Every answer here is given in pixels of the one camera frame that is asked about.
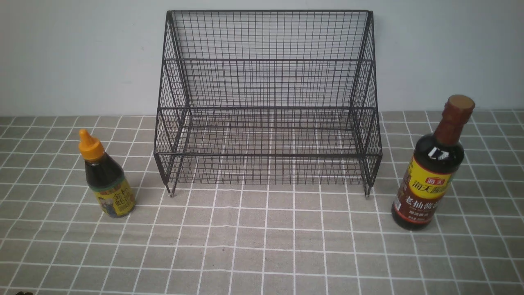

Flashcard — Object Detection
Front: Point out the tall dark soy sauce bottle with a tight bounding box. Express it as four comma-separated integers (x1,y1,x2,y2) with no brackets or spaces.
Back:
391,95,475,230

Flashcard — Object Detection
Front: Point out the small orange-capped sauce bottle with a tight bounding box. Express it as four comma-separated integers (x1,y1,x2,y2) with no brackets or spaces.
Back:
78,129,136,218

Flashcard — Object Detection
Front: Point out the black wire mesh rack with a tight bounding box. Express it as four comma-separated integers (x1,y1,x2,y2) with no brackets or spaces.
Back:
154,9,382,197

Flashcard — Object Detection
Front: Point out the grey checkered tablecloth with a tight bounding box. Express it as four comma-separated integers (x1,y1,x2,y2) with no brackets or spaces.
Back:
0,110,524,295

